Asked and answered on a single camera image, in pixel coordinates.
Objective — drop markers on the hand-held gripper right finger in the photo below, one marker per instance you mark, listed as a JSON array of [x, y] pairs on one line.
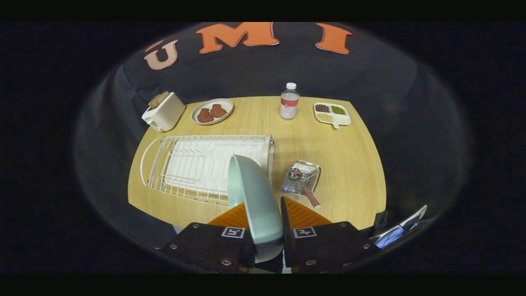
[[287, 224]]

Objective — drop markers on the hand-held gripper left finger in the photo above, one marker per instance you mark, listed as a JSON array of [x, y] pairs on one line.
[[205, 246]]

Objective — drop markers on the light green plate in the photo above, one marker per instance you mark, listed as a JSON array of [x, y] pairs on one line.
[[257, 205]]

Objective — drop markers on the small metal basket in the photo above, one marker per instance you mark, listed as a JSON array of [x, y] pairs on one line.
[[306, 174]]

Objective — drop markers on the white divided dish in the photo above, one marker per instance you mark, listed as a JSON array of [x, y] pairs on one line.
[[343, 119]]

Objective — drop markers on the beige plate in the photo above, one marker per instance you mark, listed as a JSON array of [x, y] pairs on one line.
[[213, 102]]

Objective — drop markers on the white drip tray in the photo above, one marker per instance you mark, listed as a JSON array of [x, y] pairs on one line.
[[197, 164]]

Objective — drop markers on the yellow beans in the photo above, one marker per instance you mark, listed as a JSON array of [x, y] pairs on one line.
[[324, 117]]

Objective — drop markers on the clear bottle with red label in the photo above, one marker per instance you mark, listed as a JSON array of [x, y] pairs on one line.
[[289, 107]]

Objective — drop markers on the brown beans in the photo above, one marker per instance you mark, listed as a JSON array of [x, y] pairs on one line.
[[321, 108]]

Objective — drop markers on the green beans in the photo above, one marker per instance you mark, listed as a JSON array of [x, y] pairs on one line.
[[338, 109]]

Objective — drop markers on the red meat piece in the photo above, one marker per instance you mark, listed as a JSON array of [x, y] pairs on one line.
[[204, 116], [218, 111]]

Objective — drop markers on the white toaster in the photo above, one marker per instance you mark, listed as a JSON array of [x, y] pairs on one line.
[[166, 113]]

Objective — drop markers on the brown toast slice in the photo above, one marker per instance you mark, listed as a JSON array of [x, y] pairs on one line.
[[158, 100]]

